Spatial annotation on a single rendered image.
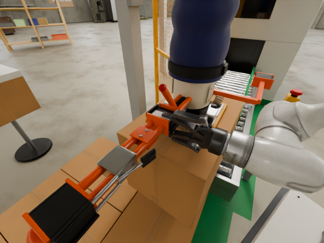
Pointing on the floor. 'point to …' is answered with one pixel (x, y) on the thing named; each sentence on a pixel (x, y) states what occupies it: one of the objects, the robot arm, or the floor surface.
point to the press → (99, 17)
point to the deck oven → (111, 10)
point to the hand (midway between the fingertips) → (161, 121)
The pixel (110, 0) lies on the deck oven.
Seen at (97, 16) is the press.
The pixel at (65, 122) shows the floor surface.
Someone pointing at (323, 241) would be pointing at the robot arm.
